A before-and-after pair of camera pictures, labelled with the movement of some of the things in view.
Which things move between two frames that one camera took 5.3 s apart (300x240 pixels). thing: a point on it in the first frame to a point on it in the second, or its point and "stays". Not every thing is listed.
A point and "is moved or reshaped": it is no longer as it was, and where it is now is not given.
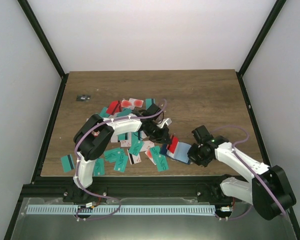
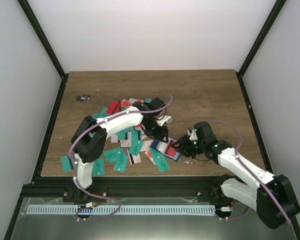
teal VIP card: x=99 y=167 stays
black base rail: x=126 y=187 stays
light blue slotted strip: x=120 y=209 stays
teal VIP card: x=121 y=160 stays
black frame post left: x=27 y=8 stays
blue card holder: x=181 y=154 is moved or reshaped
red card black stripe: x=172 y=143 is moved or reshaped
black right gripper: x=191 y=154 to x=183 y=146
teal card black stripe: x=67 y=161 stays
